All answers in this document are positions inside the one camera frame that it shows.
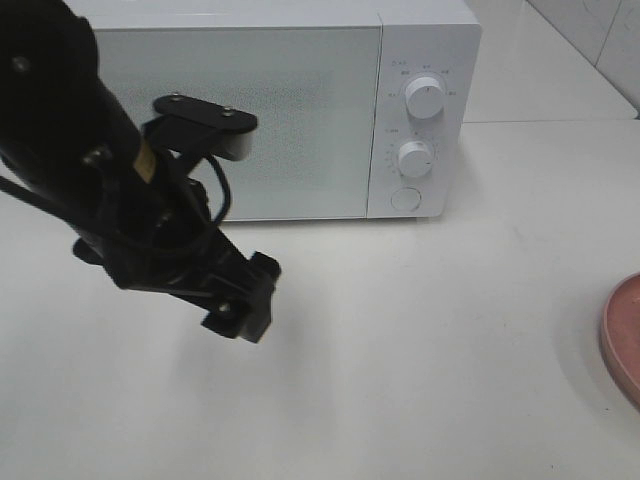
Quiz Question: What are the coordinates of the white microwave knob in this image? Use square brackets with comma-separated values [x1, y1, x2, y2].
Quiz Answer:
[404, 75, 445, 120]
[397, 141, 435, 178]

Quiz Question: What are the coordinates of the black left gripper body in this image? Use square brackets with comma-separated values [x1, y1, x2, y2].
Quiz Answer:
[73, 144, 250, 299]

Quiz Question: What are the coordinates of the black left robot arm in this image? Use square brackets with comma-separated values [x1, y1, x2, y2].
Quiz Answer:
[1, 1, 281, 343]

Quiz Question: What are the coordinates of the black left camera cable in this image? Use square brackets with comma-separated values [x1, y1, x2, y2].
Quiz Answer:
[0, 152, 232, 301]

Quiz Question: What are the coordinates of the pink round plate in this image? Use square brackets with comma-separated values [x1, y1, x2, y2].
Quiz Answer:
[599, 273, 639, 409]

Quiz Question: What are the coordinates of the round white door button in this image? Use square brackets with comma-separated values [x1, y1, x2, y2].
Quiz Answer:
[391, 187, 422, 212]

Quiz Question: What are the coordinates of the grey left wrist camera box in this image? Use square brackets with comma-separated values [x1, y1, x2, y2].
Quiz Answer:
[142, 94, 258, 174]

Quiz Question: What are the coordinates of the white microwave oven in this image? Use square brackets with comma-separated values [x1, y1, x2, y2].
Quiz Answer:
[70, 1, 482, 219]

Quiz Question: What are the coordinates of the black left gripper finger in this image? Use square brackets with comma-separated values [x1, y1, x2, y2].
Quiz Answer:
[241, 252, 282, 343]
[201, 285, 255, 341]

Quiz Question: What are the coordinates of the white microwave door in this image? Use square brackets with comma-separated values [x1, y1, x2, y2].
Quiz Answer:
[97, 28, 380, 221]

